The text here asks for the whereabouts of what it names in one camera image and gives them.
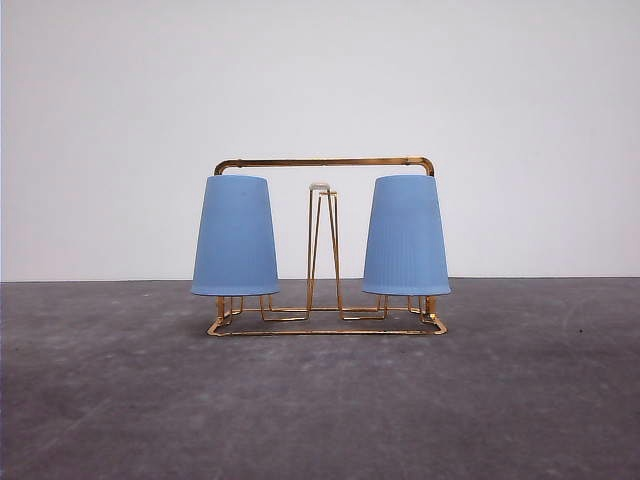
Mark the blue ribbed cup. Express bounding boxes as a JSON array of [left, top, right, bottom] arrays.
[[362, 174, 451, 296], [191, 174, 280, 297]]

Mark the gold wire cup rack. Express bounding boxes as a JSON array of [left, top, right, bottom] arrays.
[[206, 156, 447, 336]]

